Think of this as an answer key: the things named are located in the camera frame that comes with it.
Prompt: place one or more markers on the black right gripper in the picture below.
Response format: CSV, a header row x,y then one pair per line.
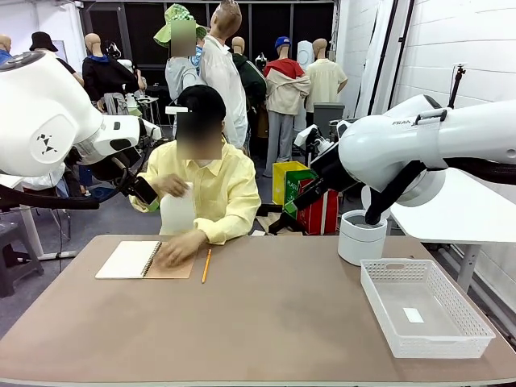
x,y
328,167

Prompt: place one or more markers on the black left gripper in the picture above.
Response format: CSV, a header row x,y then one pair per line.
x,y
113,171

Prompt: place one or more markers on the white paper sheet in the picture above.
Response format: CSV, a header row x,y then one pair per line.
x,y
177,213

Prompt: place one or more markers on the spiral notebook brown cover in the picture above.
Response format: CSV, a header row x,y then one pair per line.
x,y
125,260

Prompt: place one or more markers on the yellow pencil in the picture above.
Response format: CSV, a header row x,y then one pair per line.
x,y
206,266

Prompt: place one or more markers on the person's left forearm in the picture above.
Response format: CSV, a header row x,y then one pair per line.
x,y
230,230

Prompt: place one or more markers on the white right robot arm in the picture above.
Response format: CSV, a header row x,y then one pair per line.
x,y
383,141

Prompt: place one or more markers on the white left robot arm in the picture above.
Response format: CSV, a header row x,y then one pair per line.
x,y
40,101

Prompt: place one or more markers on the person's right forearm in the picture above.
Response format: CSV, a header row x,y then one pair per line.
x,y
149,189

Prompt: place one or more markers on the person's right hand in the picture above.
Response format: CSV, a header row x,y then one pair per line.
x,y
171,185

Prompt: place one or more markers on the person's left hand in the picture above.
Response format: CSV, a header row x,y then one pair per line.
x,y
183,248

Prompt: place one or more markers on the yellow box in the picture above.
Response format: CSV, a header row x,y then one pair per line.
x,y
280,181

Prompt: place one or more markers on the white round trash bin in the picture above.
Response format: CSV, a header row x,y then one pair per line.
x,y
359,246

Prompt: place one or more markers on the person in yellow shirt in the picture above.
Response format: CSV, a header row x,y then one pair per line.
x,y
230,181

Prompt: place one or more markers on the grey bin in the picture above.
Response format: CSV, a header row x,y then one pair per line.
x,y
328,115

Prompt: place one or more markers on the mannequin in red beige jacket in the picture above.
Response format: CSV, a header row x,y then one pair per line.
x,y
286,92

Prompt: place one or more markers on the black cap white label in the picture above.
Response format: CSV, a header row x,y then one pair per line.
x,y
201,98

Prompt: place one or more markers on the mannequin in cream shirt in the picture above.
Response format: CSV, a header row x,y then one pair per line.
x,y
324,80

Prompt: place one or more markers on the white table with metal legs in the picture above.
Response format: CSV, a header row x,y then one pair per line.
x,y
30,230

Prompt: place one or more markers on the figure with green checked hat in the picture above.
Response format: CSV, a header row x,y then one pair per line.
x,y
177,76

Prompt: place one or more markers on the mannequin in black hoodie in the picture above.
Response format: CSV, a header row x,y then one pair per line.
x,y
105,76

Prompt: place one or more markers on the mannequin in dark green hoodie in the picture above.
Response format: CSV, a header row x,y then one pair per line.
x,y
254,80

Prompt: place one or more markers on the tall mannequin in white shirt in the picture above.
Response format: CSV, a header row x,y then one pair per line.
x,y
225,88

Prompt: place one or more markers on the white torso form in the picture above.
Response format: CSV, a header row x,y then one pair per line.
x,y
305,54

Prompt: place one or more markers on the white side table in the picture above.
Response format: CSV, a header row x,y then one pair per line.
x,y
463,225

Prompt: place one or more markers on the white basket label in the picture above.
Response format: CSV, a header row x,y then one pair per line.
x,y
413,315

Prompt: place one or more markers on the mannequin with black bucket hat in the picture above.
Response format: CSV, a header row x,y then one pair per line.
x,y
42,42

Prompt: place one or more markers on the black tripod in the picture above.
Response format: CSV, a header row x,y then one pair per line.
x,y
457,80

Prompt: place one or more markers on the mannequin with blue collar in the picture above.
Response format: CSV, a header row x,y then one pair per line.
x,y
4,48

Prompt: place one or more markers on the white perforated plastic basket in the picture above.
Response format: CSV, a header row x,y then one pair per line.
x,y
443,346

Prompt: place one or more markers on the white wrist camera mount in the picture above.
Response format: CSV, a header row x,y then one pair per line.
x,y
312,137

